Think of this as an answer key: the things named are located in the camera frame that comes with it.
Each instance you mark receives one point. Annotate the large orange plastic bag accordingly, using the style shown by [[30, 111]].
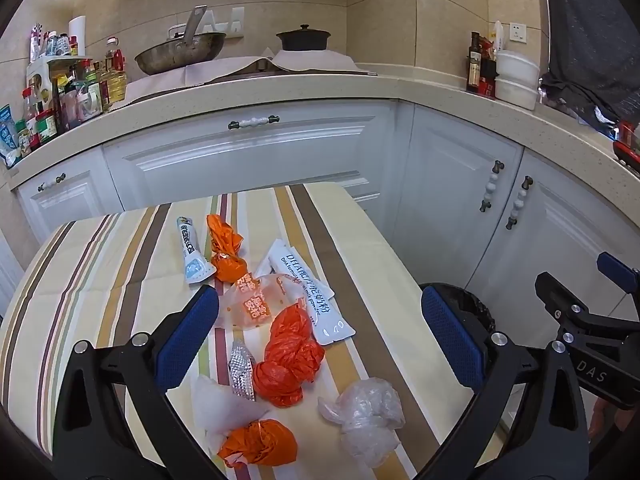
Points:
[[290, 355]]

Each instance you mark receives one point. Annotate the white kitchen cabinet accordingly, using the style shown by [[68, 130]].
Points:
[[300, 160]]

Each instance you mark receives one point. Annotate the beige stove cloth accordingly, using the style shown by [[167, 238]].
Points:
[[225, 72]]

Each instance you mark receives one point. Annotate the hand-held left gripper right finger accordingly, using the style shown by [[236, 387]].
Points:
[[450, 340]]

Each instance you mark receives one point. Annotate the white wall outlet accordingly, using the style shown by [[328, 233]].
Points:
[[518, 32]]

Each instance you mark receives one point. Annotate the long white sachet packet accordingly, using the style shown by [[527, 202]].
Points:
[[312, 295]]

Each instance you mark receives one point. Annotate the dark sauce bottle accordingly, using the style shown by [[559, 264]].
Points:
[[474, 65]]

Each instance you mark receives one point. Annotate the white lidded bowl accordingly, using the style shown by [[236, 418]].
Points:
[[517, 94], [520, 66]]

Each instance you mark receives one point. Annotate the white tissue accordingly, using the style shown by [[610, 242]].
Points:
[[220, 405]]

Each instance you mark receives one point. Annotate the white wall rack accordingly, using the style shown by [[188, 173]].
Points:
[[225, 22]]

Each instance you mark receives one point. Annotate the group of condiment bottles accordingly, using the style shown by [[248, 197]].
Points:
[[65, 95]]

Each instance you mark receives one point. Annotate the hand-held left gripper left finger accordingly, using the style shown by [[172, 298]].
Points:
[[189, 337]]

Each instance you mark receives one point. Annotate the person's right hand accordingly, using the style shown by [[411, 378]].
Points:
[[607, 420]]

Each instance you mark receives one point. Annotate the black trash bin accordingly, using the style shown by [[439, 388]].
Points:
[[475, 310]]

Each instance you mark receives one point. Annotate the translucent orange-printed wrapper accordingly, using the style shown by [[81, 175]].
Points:
[[250, 310]]

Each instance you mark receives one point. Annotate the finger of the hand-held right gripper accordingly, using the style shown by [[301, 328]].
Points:
[[616, 271], [557, 292]]

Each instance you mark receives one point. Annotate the white tube sachet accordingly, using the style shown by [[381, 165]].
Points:
[[192, 255]]

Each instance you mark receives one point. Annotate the dark hanging garment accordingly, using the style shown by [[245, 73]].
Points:
[[590, 35]]

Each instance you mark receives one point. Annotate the white paper towel roll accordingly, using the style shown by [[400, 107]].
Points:
[[76, 35]]

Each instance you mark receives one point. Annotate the black lidded pot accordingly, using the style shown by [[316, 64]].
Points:
[[303, 40]]

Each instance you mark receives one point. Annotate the clear plastic bag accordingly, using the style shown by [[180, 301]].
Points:
[[370, 415]]

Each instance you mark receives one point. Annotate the red sauce packet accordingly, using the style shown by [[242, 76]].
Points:
[[487, 82]]

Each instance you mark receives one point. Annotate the silver blister pack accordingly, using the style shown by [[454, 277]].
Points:
[[242, 370]]

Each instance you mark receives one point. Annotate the small orange plastic bag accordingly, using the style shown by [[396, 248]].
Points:
[[225, 250]]

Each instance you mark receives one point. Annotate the metal wok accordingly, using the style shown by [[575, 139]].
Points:
[[180, 55]]

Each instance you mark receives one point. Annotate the striped tablecloth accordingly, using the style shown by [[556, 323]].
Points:
[[100, 285]]

